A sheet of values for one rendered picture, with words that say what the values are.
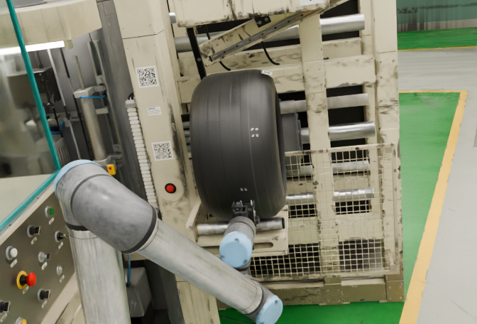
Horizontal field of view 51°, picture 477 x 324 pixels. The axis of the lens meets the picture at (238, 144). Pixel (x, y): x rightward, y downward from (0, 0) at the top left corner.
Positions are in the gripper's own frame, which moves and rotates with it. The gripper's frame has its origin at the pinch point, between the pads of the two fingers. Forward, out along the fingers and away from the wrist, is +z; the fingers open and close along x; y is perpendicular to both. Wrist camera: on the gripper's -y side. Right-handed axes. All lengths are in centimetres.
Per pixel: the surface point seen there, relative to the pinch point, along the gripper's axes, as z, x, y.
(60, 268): -21, 63, -8
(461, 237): 146, -114, -84
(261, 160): -4.2, -7.0, 19.2
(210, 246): 15.1, 19.0, -19.6
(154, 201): 19.1, 40.2, -0.3
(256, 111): 1.2, -6.7, 35.2
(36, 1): 38, 83, 83
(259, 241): 10.1, -1.3, -16.1
